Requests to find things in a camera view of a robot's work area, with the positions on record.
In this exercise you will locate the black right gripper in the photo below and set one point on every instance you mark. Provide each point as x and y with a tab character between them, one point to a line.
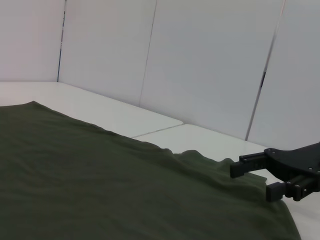
300	160

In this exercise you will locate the dark green t-shirt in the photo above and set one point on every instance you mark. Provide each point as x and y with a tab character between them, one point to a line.
100	175

